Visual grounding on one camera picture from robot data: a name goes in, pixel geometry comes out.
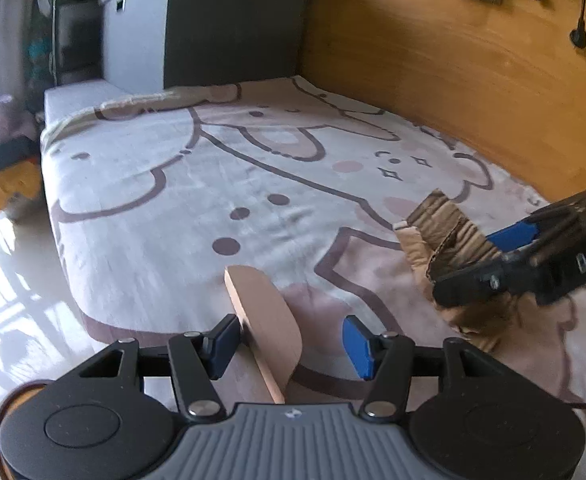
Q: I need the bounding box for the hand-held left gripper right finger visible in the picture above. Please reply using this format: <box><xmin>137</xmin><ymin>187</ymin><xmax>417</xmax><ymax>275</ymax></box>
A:
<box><xmin>342</xmin><ymin>315</ymin><xmax>504</xmax><ymax>423</ymax></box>

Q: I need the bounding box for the yellow cloth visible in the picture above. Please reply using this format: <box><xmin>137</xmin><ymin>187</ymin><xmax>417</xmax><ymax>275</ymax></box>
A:
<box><xmin>0</xmin><ymin>160</ymin><xmax>44</xmax><ymax>221</ymax></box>

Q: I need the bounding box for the grey storage box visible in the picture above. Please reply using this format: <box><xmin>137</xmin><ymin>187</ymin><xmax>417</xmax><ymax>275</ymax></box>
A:
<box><xmin>98</xmin><ymin>0</ymin><xmax>320</xmax><ymax>94</ymax></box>

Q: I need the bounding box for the brown curtain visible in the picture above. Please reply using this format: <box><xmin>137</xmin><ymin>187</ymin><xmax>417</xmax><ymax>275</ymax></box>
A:
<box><xmin>0</xmin><ymin>0</ymin><xmax>44</xmax><ymax>106</ymax></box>

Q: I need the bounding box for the grey mattress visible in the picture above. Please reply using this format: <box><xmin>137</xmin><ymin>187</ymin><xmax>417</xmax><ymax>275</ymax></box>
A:
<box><xmin>43</xmin><ymin>79</ymin><xmax>134</xmax><ymax>126</ymax></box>

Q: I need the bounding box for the torn corrugated cardboard piece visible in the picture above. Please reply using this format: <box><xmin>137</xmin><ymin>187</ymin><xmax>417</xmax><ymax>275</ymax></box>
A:
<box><xmin>393</xmin><ymin>189</ymin><xmax>529</xmax><ymax>356</ymax></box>

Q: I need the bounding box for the hanging teal patterned bag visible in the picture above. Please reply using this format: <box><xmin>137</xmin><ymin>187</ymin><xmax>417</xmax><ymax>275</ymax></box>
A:
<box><xmin>25</xmin><ymin>25</ymin><xmax>56</xmax><ymax>86</ymax></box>

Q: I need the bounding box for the black storage tray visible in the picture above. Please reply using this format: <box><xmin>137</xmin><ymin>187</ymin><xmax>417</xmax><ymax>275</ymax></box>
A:
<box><xmin>0</xmin><ymin>135</ymin><xmax>42</xmax><ymax>174</ymax></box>

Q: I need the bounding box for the black drawer tower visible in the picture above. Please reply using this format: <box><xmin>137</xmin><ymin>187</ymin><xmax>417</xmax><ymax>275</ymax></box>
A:
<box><xmin>53</xmin><ymin>0</ymin><xmax>124</xmax><ymax>86</ymax></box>

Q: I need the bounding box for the pink cushion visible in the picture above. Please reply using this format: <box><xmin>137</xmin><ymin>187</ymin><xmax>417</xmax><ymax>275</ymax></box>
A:
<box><xmin>0</xmin><ymin>94</ymin><xmax>41</xmax><ymax>149</ymax></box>

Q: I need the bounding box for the printed blanket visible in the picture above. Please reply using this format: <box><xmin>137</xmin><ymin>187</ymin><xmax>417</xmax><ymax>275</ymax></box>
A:
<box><xmin>39</xmin><ymin>75</ymin><xmax>586</xmax><ymax>480</ymax></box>

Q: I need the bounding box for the beige oval board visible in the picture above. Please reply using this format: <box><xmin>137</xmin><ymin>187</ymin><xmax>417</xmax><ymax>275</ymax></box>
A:
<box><xmin>224</xmin><ymin>265</ymin><xmax>302</xmax><ymax>405</ymax></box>

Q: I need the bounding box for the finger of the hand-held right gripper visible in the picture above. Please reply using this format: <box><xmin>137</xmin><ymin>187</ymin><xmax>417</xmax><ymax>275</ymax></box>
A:
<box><xmin>486</xmin><ymin>220</ymin><xmax>544</xmax><ymax>257</ymax></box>
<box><xmin>432</xmin><ymin>253</ymin><xmax>542</xmax><ymax>307</ymax></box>

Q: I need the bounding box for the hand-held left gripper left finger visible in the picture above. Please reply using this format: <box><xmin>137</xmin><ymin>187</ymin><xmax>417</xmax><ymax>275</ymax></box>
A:
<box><xmin>75</xmin><ymin>314</ymin><xmax>241</xmax><ymax>423</ymax></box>

